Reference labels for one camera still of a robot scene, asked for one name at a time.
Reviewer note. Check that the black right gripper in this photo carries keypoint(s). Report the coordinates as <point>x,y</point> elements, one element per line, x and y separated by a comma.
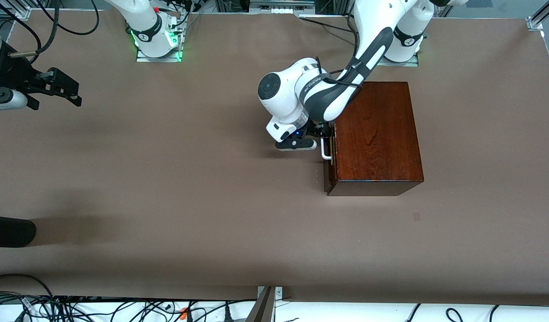
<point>14,76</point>

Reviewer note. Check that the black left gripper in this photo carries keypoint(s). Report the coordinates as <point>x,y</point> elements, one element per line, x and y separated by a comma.
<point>318,129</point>

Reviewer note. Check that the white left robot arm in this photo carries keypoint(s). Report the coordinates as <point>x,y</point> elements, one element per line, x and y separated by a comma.
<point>337,96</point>

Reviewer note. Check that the dark brown wooden cabinet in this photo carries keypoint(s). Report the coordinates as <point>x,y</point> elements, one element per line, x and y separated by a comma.
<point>377,129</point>

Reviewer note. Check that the white power strip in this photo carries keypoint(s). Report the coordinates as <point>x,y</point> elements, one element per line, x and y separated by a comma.
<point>281,6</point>

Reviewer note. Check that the black rounded cylinder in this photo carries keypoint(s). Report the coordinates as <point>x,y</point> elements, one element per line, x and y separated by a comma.
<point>10,231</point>

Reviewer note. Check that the dark grey metal beam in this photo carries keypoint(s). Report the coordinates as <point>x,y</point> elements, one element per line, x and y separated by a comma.
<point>262,308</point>

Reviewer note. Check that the black power plug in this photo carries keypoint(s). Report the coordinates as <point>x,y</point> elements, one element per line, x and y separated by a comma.
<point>227,314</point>

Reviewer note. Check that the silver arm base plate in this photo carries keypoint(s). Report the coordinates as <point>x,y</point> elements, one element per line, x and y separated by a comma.
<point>408,63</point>
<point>142,58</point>

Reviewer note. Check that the aluminium frame profile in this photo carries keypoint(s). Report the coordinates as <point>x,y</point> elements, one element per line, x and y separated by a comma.
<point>10,11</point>

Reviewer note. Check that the silver metal bracket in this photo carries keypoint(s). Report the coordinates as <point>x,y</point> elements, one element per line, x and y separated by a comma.
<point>279,293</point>

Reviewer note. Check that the silver corner bracket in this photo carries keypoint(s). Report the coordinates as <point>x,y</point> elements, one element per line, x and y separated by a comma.
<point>534,24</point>

